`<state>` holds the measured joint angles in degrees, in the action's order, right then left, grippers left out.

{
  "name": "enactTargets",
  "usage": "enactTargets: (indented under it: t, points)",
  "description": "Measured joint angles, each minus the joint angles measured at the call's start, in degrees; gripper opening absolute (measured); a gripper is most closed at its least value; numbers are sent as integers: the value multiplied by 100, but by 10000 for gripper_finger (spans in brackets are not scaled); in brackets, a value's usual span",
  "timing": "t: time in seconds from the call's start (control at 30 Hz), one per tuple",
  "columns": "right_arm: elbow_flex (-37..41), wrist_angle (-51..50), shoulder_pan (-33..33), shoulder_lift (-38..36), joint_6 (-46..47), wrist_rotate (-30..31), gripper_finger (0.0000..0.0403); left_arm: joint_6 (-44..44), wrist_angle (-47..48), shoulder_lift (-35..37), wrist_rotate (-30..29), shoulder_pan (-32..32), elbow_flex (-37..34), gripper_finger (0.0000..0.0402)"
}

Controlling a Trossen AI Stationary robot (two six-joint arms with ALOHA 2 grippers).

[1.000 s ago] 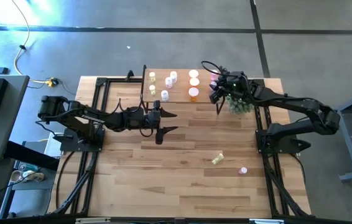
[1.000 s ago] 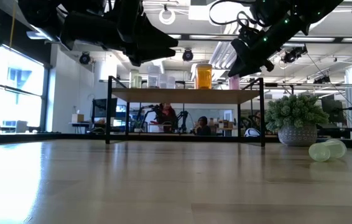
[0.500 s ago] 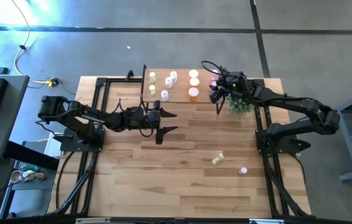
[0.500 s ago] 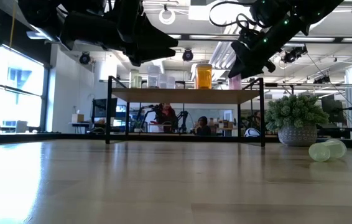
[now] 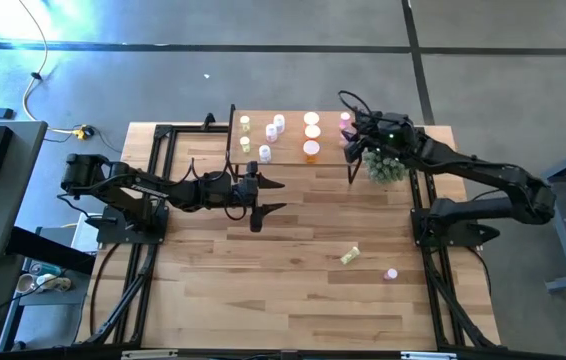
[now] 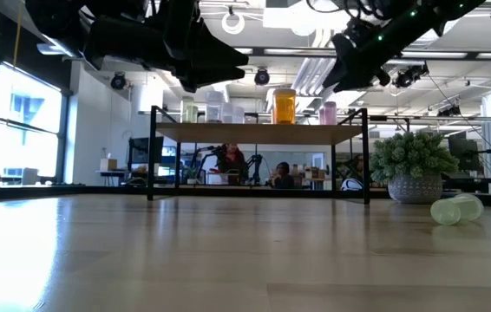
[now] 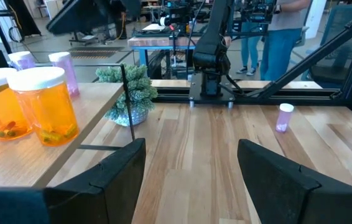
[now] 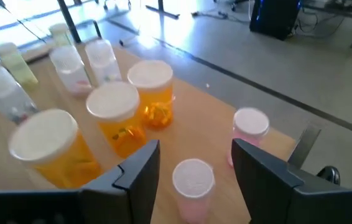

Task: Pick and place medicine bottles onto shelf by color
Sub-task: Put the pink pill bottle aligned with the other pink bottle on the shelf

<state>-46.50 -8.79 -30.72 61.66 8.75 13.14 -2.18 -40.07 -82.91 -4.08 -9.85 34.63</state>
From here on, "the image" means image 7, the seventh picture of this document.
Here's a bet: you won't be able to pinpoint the green succulent grey pot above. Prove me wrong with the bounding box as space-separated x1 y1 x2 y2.
95 63 159 128

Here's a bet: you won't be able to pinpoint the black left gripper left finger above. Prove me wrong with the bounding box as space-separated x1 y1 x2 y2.
42 139 147 224

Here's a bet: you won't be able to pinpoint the person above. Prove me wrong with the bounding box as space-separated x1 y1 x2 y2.
259 0 312 82
236 18 262 77

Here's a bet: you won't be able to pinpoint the wooden shelf black metal frame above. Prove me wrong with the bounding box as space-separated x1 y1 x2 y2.
0 63 136 189

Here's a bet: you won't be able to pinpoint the black tilted display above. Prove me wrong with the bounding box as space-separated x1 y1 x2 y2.
45 0 114 35

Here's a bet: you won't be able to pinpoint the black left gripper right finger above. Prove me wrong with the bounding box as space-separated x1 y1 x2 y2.
237 139 352 224

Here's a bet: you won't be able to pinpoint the pink medicine bottle white cap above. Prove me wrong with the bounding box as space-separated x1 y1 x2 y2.
275 103 295 134
48 51 81 98
7 50 37 72

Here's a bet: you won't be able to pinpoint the wooden table blue legs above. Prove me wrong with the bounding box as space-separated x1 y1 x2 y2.
127 34 233 68

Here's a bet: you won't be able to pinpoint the black yellow-edged floor mat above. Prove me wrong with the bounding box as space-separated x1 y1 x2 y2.
68 46 126 60

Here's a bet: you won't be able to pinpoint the black aluminium rig frame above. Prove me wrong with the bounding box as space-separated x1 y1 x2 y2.
151 9 352 127

